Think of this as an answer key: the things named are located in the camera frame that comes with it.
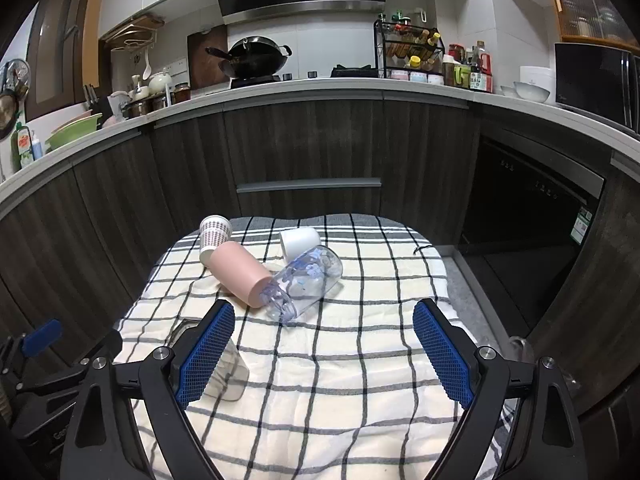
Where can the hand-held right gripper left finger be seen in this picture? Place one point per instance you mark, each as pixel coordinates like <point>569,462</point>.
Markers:
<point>207,355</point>

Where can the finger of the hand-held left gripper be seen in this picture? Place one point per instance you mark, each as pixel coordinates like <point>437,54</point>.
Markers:
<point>42,335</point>
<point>95,352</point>

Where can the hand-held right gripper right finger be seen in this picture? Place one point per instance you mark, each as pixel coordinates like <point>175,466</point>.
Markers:
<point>442,355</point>

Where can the clear glass cup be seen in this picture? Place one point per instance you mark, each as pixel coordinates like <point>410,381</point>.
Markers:
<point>234,370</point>

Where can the pink cup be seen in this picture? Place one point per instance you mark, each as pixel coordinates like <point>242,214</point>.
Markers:
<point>240,272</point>

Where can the dotted paper cup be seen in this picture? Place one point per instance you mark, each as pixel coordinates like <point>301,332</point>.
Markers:
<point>215,235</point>

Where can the clear flower print cup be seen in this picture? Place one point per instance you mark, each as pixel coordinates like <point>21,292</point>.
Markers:
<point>310,280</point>

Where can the white cup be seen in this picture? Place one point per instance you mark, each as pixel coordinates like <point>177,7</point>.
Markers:
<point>299,242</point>

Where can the black white checkered cloth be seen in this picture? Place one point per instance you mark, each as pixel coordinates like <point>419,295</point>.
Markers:
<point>325,390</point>

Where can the green dish soap bottle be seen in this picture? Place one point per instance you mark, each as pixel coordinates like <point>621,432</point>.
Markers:
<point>22,147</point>

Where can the black built-in dishwasher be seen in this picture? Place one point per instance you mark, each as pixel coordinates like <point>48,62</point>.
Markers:
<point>530,185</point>

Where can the green plastic basin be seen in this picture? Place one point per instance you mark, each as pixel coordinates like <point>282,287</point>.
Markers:
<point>72,132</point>

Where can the hanging pan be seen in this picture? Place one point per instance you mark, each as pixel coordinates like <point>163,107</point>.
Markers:
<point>7,105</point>

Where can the black knife block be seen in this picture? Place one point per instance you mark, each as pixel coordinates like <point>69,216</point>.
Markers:
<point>97,102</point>

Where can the stainless steel pot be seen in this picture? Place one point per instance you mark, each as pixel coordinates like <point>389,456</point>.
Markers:
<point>137,108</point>

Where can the small white bowl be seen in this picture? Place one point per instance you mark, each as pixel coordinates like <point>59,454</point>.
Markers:
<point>509,90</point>

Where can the large white bowl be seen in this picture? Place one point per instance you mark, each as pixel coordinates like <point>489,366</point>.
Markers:
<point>531,92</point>

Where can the white teapot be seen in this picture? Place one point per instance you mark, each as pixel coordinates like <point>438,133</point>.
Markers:
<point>160,81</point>

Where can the black gas stove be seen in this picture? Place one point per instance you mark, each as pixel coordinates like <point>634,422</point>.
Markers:
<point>260,81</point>

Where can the dark soy sauce bottle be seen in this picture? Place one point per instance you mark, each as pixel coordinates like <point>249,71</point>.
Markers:
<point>481,72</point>

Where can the white spatula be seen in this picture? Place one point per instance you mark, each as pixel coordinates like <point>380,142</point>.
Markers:
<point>146,67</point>

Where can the dark wooden cutting board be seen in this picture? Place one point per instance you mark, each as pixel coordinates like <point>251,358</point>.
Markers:
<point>205,60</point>

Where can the brown door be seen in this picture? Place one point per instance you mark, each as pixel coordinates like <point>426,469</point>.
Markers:
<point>60,40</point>

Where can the red lid sauce jar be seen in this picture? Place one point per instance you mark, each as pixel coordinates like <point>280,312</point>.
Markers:
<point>456,52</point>

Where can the black wok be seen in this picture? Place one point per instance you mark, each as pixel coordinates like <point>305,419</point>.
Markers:
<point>260,55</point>

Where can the black microwave oven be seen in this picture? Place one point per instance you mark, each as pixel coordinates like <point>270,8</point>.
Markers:
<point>590,80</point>

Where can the wooden glass-door cabinet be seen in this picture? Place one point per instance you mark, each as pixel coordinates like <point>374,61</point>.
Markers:
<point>590,10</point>

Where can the wall rack with boards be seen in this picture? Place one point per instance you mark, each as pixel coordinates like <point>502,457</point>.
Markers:
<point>132,30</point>

